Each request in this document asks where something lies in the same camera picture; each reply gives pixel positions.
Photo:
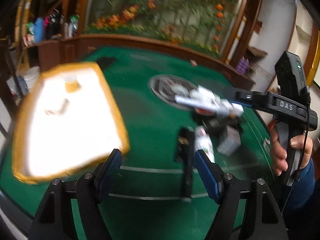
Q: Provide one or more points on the white bucket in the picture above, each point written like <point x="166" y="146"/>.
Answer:
<point x="30" y="76"/>

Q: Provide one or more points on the round table centre console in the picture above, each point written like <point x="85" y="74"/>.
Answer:
<point x="166" y="87"/>

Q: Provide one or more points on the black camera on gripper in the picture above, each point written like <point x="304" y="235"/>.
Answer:
<point x="290" y="76"/>

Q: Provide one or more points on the white pill bottle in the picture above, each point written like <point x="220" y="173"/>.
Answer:
<point x="203" y="142"/>

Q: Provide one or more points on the wooden cabinet ledge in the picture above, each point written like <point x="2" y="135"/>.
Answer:
<point x="53" y="52"/>

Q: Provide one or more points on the blue sleeve right forearm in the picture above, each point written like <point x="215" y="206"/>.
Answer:
<point x="303" y="189"/>

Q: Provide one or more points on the yellow storage box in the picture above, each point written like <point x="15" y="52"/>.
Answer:
<point x="69" y="120"/>

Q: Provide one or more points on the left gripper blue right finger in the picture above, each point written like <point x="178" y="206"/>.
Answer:
<point x="210" y="174"/>

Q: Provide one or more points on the flower mural glass panel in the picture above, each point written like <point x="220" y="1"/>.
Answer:
<point x="201" y="25"/>

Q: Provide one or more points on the grey small box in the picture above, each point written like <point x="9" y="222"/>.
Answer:
<point x="229" y="141"/>

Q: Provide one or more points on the black remote control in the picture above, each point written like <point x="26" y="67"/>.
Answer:
<point x="185" y="155"/>

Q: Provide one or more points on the blue thermos jug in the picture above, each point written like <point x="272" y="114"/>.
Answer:
<point x="39" y="30"/>

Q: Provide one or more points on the white blue carton box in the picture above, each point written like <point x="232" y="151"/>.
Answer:
<point x="205" y="100"/>

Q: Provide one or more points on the red white small cup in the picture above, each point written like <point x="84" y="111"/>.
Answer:
<point x="193" y="63"/>

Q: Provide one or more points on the purple stacked items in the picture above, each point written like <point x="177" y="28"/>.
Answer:
<point x="242" y="66"/>

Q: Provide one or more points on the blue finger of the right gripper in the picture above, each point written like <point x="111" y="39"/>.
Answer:
<point x="239" y="96"/>

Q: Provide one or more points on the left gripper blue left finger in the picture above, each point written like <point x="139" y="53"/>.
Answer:
<point x="106" y="176"/>

